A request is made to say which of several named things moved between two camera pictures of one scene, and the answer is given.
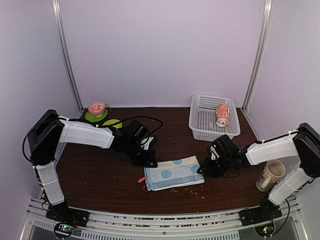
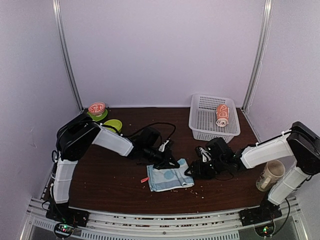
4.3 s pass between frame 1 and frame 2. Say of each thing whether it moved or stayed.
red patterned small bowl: stayed
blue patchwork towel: moved
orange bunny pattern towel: stayed
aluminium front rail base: stayed
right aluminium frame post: stayed
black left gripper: moved
